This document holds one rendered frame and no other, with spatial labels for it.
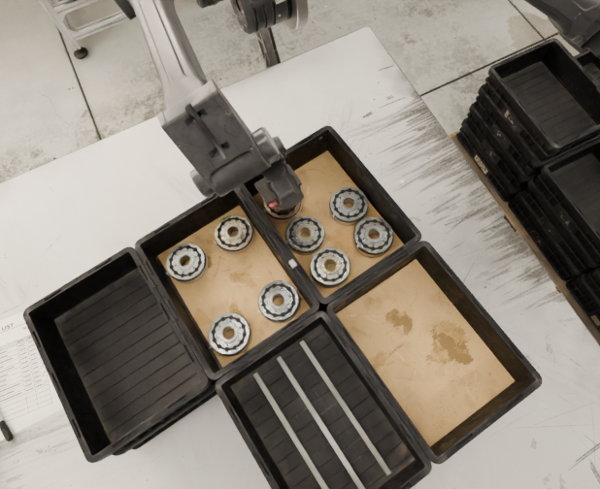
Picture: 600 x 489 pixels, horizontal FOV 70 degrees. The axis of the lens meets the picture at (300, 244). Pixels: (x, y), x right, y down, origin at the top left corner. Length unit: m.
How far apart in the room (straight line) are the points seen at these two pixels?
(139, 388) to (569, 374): 1.10
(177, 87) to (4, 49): 2.75
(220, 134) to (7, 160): 2.32
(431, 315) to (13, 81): 2.63
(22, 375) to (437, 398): 1.11
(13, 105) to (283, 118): 1.84
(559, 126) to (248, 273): 1.32
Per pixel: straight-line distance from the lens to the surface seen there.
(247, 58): 2.64
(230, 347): 1.08
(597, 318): 2.04
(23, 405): 1.46
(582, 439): 1.38
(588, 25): 0.90
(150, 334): 1.18
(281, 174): 0.94
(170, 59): 0.58
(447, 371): 1.12
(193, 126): 0.51
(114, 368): 1.20
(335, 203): 1.16
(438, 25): 2.82
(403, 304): 1.12
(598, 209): 1.97
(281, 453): 1.10
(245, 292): 1.13
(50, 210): 1.59
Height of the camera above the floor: 1.91
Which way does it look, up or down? 71 degrees down
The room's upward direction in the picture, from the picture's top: 9 degrees counter-clockwise
